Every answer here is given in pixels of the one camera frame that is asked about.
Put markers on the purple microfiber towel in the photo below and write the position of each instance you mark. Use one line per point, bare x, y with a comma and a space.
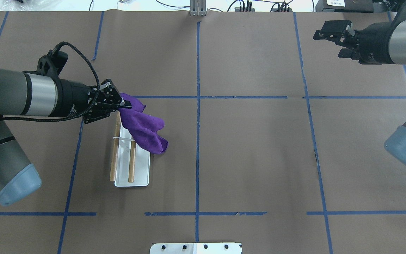
143, 128

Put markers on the wooden rack rod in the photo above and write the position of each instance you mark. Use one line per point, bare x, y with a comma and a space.
115, 148
132, 157

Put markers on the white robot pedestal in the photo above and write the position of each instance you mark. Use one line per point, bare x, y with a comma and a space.
197, 248

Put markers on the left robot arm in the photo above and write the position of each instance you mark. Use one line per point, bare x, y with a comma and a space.
34, 94

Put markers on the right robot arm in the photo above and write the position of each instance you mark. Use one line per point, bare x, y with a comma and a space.
395, 144

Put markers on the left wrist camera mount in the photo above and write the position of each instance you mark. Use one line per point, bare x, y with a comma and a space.
51, 64

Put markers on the rear wooden rack rod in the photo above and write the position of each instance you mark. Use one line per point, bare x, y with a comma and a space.
115, 148

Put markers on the aluminium frame post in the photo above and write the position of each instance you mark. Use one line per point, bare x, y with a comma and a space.
198, 8

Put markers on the front wooden rack rod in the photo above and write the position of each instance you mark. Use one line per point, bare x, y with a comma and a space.
132, 157

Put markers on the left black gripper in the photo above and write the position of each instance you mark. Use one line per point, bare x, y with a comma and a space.
71, 98

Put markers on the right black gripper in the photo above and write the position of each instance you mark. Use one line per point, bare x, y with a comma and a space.
374, 44

